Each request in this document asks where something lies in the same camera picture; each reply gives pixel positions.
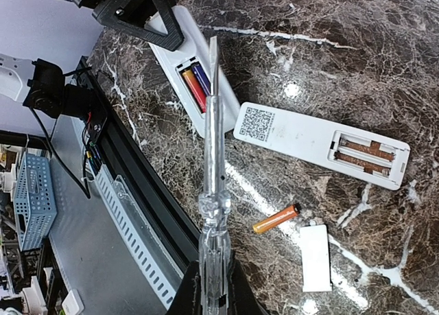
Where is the white remote with buttons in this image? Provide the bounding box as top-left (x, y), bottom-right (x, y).
top-left (147, 5), bottom-right (240, 138)

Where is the white battery cover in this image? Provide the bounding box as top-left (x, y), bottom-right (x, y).
top-left (300, 224), bottom-right (332, 292)

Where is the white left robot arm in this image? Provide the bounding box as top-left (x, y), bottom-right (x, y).
top-left (1, 0), bottom-right (185, 119)

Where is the white slotted cable duct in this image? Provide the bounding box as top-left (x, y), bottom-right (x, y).
top-left (94, 164), bottom-right (183, 310)

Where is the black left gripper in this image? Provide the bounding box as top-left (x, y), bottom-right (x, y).
top-left (73, 0), bottom-right (185, 51)

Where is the blue perforated basket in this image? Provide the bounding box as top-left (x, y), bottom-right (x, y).
top-left (13, 152), bottom-right (57, 251)

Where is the orange battery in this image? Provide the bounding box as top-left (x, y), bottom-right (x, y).
top-left (252, 205), bottom-right (300, 234)
top-left (181, 69), bottom-right (206, 113)

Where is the slim white remote with QR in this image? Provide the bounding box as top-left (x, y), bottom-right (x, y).
top-left (233, 102), bottom-right (410, 190)

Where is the clear handled screwdriver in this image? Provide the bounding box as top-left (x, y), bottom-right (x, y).
top-left (198, 36), bottom-right (231, 314)

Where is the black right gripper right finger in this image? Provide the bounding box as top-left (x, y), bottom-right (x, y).
top-left (227, 251), bottom-right (269, 315)

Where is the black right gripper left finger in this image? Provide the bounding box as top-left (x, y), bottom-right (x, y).
top-left (166, 261), bottom-right (202, 315)

